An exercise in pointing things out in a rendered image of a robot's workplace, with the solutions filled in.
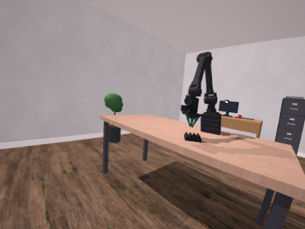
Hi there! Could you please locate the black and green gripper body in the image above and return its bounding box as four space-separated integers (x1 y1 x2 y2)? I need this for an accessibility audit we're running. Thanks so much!
185 113 201 118

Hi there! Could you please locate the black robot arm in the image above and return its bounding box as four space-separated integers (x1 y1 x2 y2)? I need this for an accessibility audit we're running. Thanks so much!
181 51 219 115

